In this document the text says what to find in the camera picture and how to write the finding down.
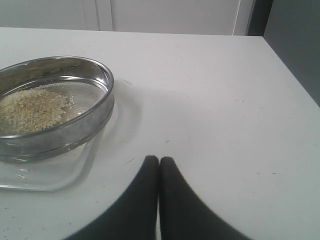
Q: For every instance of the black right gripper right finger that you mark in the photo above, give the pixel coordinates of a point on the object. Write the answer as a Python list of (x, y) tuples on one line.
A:
[(183, 215)]

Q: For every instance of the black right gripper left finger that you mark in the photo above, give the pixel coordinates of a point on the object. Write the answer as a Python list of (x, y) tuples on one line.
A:
[(133, 215)]

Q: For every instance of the rice and millet grain mix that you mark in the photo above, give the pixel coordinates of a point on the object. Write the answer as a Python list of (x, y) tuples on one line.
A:
[(32, 110)]

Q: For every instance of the round stainless steel sieve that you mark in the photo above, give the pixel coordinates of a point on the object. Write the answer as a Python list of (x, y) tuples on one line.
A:
[(88, 85)]

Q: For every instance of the white square tray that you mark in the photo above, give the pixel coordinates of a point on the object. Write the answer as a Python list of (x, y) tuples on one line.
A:
[(51, 174)]

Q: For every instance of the white cabinet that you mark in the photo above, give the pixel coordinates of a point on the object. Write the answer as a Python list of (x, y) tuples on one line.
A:
[(199, 17)]

